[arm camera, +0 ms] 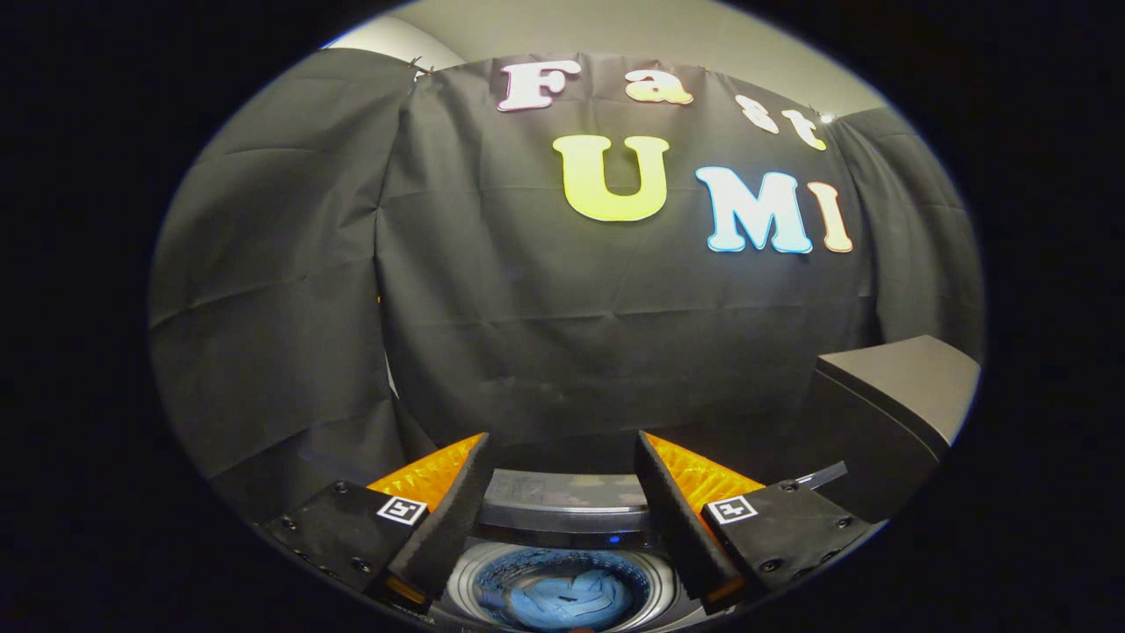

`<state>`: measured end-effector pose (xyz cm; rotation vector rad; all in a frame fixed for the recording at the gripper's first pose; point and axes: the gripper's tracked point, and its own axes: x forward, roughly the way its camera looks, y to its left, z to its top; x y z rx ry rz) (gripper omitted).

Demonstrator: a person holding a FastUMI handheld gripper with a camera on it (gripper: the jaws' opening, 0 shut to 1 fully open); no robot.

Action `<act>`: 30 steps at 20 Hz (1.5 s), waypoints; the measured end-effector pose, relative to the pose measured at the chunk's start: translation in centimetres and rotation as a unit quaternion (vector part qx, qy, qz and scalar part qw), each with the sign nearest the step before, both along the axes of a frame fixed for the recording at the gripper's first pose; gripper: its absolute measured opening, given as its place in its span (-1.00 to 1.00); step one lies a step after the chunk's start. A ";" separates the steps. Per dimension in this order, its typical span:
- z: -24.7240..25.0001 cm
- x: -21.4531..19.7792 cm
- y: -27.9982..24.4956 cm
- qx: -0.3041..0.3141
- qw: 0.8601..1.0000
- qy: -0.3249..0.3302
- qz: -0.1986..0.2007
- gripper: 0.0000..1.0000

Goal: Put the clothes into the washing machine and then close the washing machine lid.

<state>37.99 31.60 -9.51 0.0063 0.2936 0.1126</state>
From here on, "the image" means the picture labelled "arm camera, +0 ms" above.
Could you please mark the black backdrop cloth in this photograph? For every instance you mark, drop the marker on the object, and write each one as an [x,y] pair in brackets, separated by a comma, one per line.
[527,352]

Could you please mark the light blue polo shirt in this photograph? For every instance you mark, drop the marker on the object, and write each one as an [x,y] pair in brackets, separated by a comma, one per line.
[562,600]

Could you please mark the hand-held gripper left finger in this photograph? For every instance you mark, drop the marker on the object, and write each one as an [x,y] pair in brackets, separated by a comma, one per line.
[457,510]

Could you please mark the grey cabinet with dark top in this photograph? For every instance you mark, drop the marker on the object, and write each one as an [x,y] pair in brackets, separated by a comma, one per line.
[896,387]

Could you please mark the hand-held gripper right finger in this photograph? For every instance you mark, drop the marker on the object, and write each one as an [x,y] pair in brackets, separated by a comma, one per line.
[668,510]

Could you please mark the dark washing machine lid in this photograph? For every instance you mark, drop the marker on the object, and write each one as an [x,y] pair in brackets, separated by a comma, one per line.
[562,519]

